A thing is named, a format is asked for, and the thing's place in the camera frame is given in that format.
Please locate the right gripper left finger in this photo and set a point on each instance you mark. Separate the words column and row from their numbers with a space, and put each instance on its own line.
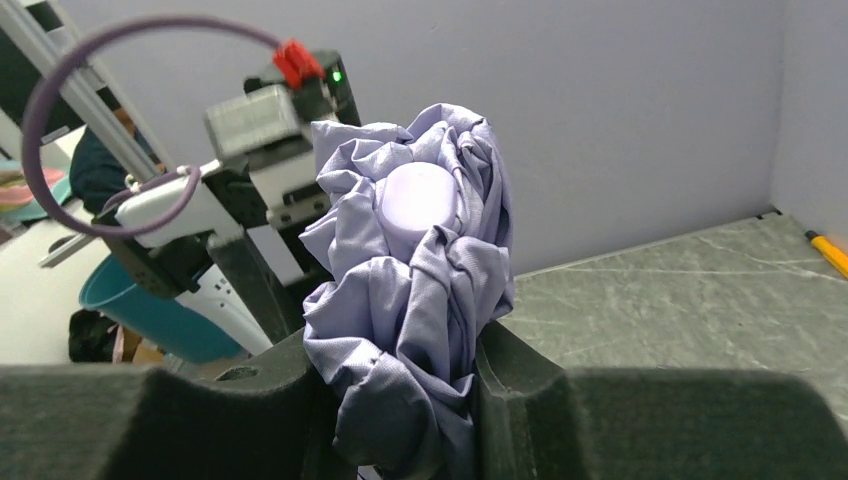
column 286, row 417

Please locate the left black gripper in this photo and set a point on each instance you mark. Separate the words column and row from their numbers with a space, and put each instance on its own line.
column 274, row 304

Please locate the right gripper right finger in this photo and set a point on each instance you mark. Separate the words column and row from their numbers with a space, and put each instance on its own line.
column 521, row 416

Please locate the lilac umbrella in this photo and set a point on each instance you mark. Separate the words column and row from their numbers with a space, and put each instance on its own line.
column 393, row 332

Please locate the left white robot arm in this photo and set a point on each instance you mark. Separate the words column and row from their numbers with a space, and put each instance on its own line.
column 172, row 220

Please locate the teal plastic bucket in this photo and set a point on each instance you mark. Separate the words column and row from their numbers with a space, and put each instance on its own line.
column 168, row 324

